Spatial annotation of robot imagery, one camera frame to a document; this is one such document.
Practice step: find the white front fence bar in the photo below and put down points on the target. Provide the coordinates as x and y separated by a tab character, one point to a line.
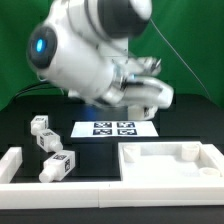
108	195

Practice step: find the white left fence bar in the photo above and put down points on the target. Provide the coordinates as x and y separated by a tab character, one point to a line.
9	164

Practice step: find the white fence bar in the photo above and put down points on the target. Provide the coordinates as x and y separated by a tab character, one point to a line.
9	164
108	195

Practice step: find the white tag sheet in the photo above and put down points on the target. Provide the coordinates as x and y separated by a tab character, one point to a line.
114	129

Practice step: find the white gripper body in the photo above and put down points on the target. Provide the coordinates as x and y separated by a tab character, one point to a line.
140	85

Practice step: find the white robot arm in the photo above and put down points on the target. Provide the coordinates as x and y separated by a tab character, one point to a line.
75	49

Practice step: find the white square table top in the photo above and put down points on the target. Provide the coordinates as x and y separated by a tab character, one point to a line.
169	161

